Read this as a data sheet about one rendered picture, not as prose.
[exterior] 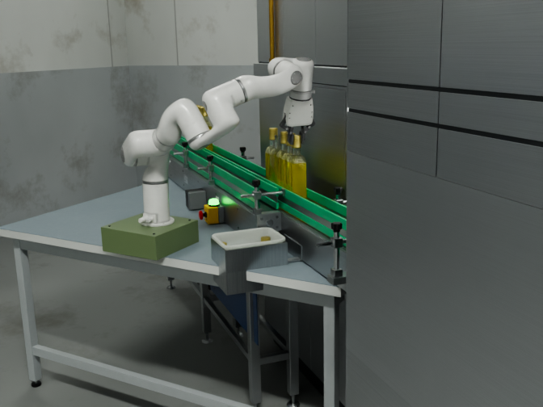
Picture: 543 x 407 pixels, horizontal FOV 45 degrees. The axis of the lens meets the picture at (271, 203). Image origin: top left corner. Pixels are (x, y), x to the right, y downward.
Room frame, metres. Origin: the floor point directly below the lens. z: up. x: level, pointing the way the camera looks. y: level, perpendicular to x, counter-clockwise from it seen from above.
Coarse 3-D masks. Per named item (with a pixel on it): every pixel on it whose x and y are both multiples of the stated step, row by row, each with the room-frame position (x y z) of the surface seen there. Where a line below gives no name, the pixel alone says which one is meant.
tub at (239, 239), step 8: (232, 232) 2.24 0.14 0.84; (240, 232) 2.25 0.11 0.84; (248, 232) 2.26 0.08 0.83; (256, 232) 2.27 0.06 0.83; (264, 232) 2.28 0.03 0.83; (272, 232) 2.24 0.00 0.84; (216, 240) 2.15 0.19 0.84; (224, 240) 2.22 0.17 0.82; (232, 240) 2.23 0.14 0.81; (240, 240) 2.25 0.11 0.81; (248, 240) 2.26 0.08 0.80; (256, 240) 2.27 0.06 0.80; (272, 240) 2.12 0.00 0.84; (280, 240) 2.13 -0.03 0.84; (224, 248) 2.07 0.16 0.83; (232, 248) 2.07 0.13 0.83; (240, 248) 2.09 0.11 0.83
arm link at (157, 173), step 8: (144, 160) 2.34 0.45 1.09; (152, 160) 2.35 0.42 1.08; (160, 160) 2.36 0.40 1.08; (168, 160) 2.39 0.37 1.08; (152, 168) 2.36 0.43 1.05; (160, 168) 2.36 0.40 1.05; (144, 176) 2.37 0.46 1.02; (152, 176) 2.35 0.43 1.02; (160, 176) 2.36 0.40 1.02; (152, 184) 2.35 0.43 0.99
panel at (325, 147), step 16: (320, 96) 2.44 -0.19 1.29; (336, 96) 2.32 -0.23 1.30; (320, 112) 2.44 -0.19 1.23; (336, 112) 2.32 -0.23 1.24; (320, 128) 2.44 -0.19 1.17; (336, 128) 2.32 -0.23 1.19; (304, 144) 2.58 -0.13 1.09; (320, 144) 2.44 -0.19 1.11; (336, 144) 2.32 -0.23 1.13; (320, 160) 2.44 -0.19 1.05; (336, 160) 2.32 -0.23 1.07; (320, 176) 2.45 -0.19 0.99; (336, 176) 2.32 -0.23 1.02
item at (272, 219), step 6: (276, 210) 2.36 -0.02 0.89; (258, 216) 2.30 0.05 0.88; (264, 216) 2.31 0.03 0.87; (270, 216) 2.32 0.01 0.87; (276, 216) 2.32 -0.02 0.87; (258, 222) 2.30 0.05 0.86; (264, 222) 2.31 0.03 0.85; (270, 222) 2.31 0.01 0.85; (276, 222) 2.33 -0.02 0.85; (276, 228) 2.32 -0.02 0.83
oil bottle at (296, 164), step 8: (288, 160) 2.34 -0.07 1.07; (296, 160) 2.32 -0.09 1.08; (304, 160) 2.33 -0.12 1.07; (288, 168) 2.34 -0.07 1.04; (296, 168) 2.32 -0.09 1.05; (304, 168) 2.33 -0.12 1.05; (288, 176) 2.34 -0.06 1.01; (296, 176) 2.32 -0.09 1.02; (304, 176) 2.33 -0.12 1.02; (288, 184) 2.35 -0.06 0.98; (296, 184) 2.32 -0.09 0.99; (304, 184) 2.33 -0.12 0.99; (296, 192) 2.32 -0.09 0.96; (304, 192) 2.33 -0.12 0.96
